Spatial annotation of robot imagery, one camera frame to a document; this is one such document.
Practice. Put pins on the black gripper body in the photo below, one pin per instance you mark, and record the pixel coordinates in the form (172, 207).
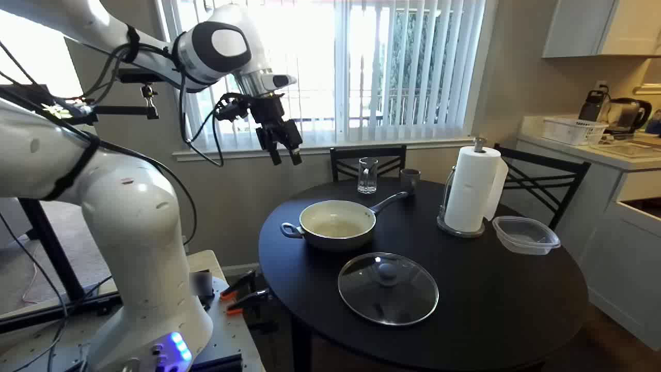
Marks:
(272, 129)

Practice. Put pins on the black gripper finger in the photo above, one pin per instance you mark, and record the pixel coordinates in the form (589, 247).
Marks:
(295, 157)
(272, 153)

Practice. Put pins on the glass pan lid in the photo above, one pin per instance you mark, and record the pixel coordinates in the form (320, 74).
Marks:
(386, 289)

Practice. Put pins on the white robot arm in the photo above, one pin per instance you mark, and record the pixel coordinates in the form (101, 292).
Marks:
(128, 205)

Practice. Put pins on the robot base platform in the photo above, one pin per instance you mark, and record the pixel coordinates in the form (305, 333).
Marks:
(62, 346)

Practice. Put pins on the drinking glass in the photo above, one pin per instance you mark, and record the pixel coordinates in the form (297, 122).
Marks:
(365, 174)

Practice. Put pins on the black chair behind table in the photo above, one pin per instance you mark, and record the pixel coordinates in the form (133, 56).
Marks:
(391, 160)

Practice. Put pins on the white vertical window blinds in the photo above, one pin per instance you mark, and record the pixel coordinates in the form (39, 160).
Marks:
(365, 71)

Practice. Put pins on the black orange clamp tool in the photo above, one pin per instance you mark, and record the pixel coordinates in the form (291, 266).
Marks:
(241, 295)

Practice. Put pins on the paper towel holder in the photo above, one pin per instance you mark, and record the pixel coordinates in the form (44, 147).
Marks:
(466, 196)

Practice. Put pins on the paper towel roll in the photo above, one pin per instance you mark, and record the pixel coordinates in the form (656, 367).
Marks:
(493, 182)

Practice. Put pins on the clear plastic container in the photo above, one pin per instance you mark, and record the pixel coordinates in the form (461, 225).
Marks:
(524, 235)

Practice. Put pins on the black chair right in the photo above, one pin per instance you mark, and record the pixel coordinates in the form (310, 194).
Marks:
(550, 180)

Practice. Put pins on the round black table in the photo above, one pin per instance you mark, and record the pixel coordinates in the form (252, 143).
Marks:
(499, 312)

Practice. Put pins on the clear tray on counter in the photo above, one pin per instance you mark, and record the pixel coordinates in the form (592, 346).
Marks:
(569, 131)

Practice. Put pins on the dark appliance on counter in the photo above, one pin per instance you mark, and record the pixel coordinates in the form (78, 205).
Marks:
(594, 103)

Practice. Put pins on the white upper cabinet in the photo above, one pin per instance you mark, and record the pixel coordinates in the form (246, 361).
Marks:
(604, 30)

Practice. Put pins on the white kitchen counter cabinet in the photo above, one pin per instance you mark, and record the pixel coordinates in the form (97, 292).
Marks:
(612, 226)

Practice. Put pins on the electric kettle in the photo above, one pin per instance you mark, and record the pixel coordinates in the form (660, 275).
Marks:
(626, 115)

